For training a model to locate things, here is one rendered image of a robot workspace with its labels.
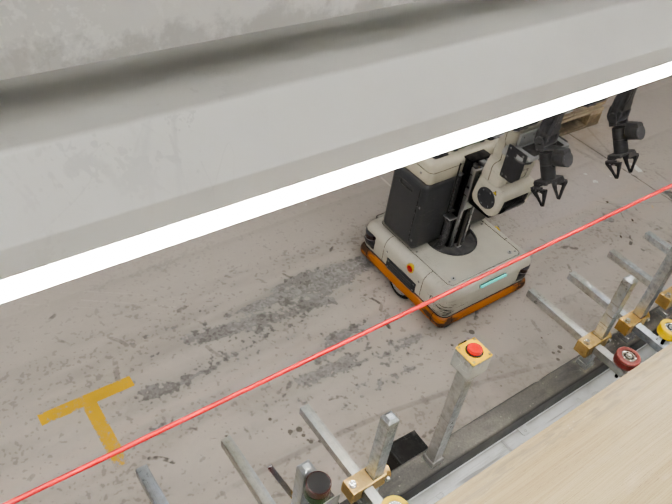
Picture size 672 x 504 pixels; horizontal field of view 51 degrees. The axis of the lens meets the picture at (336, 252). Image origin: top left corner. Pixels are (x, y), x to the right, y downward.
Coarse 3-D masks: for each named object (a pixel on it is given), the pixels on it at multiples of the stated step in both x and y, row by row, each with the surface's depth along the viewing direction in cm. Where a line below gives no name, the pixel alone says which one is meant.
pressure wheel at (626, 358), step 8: (616, 352) 230; (624, 352) 230; (632, 352) 231; (616, 360) 229; (624, 360) 227; (632, 360) 228; (640, 360) 228; (624, 368) 228; (632, 368) 227; (616, 376) 236
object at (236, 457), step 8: (224, 440) 194; (232, 440) 194; (224, 448) 193; (232, 448) 192; (232, 456) 190; (240, 456) 191; (240, 464) 189; (248, 464) 189; (240, 472) 188; (248, 472) 187; (248, 480) 186; (256, 480) 186; (248, 488) 187; (256, 488) 184; (264, 488) 184; (256, 496) 183; (264, 496) 183
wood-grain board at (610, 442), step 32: (640, 384) 221; (576, 416) 209; (608, 416) 211; (640, 416) 212; (544, 448) 199; (576, 448) 201; (608, 448) 202; (640, 448) 203; (480, 480) 189; (512, 480) 190; (544, 480) 192; (576, 480) 193; (608, 480) 194; (640, 480) 195
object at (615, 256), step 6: (612, 252) 281; (618, 252) 282; (612, 258) 282; (618, 258) 279; (624, 258) 279; (618, 264) 280; (624, 264) 278; (630, 264) 277; (630, 270) 277; (636, 270) 275; (642, 270) 275; (636, 276) 275; (642, 276) 273; (648, 276) 273; (642, 282) 274; (648, 282) 272; (666, 288) 269
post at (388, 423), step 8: (384, 416) 174; (392, 416) 174; (384, 424) 174; (392, 424) 173; (376, 432) 179; (384, 432) 176; (392, 432) 177; (376, 440) 181; (384, 440) 177; (392, 440) 180; (376, 448) 182; (384, 448) 180; (376, 456) 184; (384, 456) 184; (368, 464) 189; (376, 464) 185; (384, 464) 187; (368, 472) 191; (376, 472) 188
